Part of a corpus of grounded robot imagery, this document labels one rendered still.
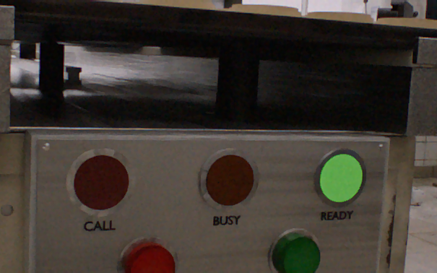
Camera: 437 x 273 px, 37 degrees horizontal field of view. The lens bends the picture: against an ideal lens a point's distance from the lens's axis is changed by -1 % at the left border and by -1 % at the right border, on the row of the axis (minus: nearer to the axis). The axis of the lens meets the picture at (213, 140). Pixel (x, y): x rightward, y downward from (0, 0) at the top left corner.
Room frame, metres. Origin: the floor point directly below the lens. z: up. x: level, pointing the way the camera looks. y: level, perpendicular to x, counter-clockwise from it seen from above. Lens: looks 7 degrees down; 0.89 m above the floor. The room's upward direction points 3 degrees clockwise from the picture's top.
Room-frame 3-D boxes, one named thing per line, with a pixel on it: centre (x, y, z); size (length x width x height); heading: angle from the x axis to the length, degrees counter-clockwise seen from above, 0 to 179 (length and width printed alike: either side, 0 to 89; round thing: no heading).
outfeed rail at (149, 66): (1.38, 0.22, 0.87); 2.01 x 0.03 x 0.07; 22
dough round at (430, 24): (0.50, -0.14, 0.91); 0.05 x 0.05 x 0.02
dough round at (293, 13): (0.46, -0.03, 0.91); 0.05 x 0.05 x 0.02
